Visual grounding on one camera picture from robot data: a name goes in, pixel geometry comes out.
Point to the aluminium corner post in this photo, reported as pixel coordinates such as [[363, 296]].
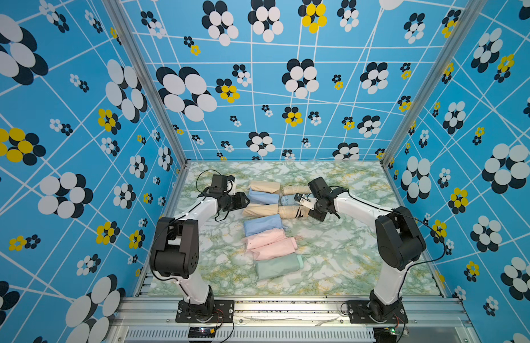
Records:
[[454, 42], [121, 24]]

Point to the blue umbrella sleeve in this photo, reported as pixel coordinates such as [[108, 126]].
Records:
[[264, 198], [259, 225]]

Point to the beige umbrella sleeve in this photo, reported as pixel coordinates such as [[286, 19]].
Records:
[[261, 210], [266, 187]]

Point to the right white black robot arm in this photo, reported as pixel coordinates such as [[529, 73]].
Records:
[[399, 242]]

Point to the beige umbrella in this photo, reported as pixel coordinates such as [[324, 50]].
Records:
[[293, 212], [292, 190]]

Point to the circuit board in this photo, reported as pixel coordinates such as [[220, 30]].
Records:
[[384, 335], [207, 333]]

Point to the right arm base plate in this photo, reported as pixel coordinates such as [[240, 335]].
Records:
[[375, 312]]

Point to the blue umbrella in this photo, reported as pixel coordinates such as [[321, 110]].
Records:
[[289, 200]]

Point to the pink umbrella sleeve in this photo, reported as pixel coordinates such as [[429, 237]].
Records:
[[278, 249], [264, 238]]

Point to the right aluminium corner post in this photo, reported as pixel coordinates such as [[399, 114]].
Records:
[[454, 42]]

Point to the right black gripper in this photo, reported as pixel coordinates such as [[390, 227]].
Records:
[[315, 216]]

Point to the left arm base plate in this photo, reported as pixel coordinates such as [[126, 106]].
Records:
[[220, 311]]

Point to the green umbrella sleeve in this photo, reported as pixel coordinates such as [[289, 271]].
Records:
[[279, 266]]

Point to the left aluminium corner post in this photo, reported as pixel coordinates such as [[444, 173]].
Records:
[[121, 24]]

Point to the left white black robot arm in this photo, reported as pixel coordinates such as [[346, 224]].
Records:
[[174, 254]]

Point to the left circuit board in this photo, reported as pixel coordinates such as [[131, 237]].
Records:
[[207, 333]]

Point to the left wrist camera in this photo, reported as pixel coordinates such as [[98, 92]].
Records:
[[222, 184]]

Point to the aluminium front rail frame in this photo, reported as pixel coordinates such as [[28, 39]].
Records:
[[292, 319]]

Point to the right circuit board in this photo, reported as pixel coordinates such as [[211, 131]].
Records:
[[384, 335]]

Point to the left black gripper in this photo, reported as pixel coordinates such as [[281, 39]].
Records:
[[240, 201]]

